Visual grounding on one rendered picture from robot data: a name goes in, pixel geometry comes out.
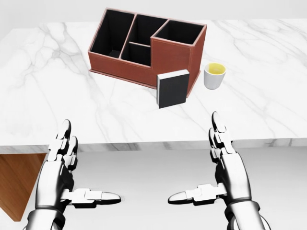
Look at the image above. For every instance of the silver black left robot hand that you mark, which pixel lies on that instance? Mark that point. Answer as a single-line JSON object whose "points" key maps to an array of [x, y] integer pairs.
{"points": [[49, 182]]}

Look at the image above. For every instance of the brown wooden table base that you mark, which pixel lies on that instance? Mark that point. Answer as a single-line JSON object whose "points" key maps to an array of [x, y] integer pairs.
{"points": [[16, 182]]}

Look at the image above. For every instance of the white cup with yellow inside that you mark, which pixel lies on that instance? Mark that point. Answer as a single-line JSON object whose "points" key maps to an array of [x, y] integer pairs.
{"points": [[214, 76]]}

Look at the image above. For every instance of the black book with white pages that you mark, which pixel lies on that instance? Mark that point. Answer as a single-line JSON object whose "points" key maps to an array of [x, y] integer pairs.
{"points": [[173, 89]]}

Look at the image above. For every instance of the red-brown desk caddy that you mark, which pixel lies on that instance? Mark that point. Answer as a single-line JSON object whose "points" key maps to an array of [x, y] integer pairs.
{"points": [[148, 48]]}

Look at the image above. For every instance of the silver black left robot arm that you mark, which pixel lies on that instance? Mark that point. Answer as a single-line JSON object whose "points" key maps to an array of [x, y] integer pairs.
{"points": [[43, 218]]}

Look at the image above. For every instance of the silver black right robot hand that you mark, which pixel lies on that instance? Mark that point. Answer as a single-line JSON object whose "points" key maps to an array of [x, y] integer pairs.
{"points": [[236, 177]]}

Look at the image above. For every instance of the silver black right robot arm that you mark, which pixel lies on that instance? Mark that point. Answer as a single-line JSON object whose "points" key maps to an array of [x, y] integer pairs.
{"points": [[249, 215]]}

